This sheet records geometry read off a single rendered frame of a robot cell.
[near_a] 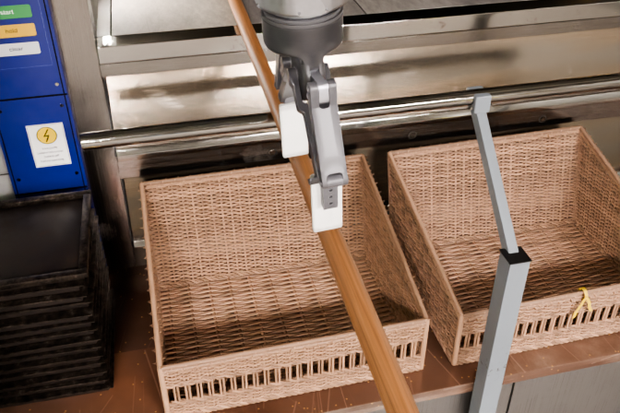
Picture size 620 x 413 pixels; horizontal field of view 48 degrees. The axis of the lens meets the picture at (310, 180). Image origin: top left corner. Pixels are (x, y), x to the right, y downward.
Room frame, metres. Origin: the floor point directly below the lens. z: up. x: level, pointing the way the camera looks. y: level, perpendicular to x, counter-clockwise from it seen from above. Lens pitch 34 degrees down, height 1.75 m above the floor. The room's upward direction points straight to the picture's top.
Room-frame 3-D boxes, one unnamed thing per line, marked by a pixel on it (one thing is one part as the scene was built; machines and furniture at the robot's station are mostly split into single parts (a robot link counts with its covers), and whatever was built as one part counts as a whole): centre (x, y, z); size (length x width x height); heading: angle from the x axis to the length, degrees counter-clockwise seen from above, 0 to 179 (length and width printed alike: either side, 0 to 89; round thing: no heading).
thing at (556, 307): (1.32, -0.52, 0.72); 0.56 x 0.49 x 0.28; 104
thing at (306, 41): (0.61, 0.01, 1.49); 0.08 x 0.07 x 0.09; 15
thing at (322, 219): (0.55, -0.02, 1.35); 0.03 x 0.01 x 0.07; 105
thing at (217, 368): (1.17, 0.08, 0.72); 0.56 x 0.49 x 0.28; 104
